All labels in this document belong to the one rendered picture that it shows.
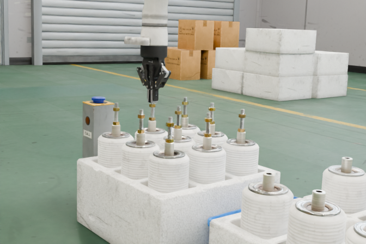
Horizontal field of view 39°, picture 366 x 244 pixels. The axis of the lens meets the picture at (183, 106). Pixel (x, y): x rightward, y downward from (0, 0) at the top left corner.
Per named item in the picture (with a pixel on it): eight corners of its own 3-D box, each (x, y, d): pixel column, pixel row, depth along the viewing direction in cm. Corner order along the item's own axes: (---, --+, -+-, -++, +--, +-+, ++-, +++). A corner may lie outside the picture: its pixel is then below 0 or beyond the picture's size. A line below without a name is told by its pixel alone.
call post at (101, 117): (92, 208, 152) (93, 105, 147) (81, 202, 157) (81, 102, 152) (113, 204, 157) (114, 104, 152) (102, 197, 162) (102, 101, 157)
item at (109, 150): (97, 194, 144) (97, 132, 141) (131, 194, 145) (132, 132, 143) (97, 206, 135) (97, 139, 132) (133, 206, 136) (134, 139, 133)
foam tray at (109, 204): (158, 278, 112) (160, 199, 110) (76, 221, 142) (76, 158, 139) (276, 236, 137) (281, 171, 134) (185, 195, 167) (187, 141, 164)
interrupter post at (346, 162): (347, 175, 108) (348, 160, 108) (337, 172, 110) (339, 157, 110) (354, 173, 110) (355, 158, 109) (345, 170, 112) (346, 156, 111)
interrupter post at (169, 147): (171, 157, 118) (171, 144, 117) (162, 156, 119) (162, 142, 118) (176, 155, 120) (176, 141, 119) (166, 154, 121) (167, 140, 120)
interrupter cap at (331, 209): (321, 221, 82) (321, 217, 82) (285, 207, 88) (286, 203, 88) (349, 212, 86) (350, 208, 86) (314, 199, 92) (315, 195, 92)
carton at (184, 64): (200, 79, 520) (201, 50, 516) (180, 80, 507) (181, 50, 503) (183, 76, 545) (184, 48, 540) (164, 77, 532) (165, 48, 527)
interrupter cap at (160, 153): (175, 162, 114) (175, 158, 114) (146, 157, 118) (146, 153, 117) (190, 154, 121) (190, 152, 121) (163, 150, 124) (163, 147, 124)
